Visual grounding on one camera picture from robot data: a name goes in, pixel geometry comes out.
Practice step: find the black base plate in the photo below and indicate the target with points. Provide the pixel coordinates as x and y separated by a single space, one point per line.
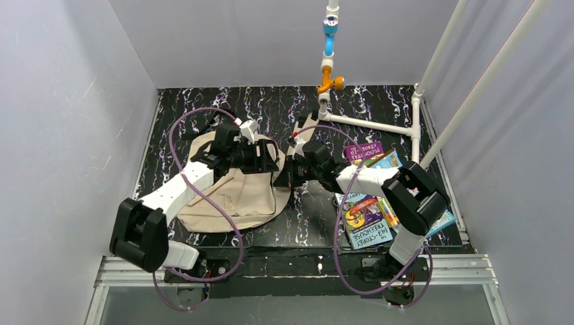
290 272

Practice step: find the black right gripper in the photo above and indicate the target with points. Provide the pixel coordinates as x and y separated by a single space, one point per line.
283 175

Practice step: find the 143-storey treehouse book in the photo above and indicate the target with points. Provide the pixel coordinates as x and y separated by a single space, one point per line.
363 222

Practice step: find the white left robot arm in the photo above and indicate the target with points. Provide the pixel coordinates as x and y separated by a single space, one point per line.
140 233

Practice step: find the aluminium rail frame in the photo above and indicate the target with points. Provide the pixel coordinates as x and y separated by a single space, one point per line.
448 270

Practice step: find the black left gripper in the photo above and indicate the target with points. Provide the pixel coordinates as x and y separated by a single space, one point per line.
270 156

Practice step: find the blue cartoon mouse book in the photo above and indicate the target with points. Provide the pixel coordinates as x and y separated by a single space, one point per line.
385 160

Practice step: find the blue orange pipe fitting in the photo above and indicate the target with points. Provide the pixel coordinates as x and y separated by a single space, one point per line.
330 28

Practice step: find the white PVC pipe frame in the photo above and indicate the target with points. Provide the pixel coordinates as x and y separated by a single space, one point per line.
480 79

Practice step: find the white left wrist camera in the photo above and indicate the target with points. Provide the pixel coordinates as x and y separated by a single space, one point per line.
248 129

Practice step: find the light blue barcode book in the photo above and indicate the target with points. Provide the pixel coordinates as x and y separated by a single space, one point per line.
444 221

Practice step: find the beige canvas backpack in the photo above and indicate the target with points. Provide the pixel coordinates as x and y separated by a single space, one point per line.
235 200

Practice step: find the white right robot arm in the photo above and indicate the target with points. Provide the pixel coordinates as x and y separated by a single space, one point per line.
416 198

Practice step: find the purple 117-storey treehouse book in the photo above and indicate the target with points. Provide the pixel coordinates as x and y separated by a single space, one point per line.
355 154

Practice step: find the colourful crayon box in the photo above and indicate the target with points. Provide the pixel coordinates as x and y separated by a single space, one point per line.
387 212

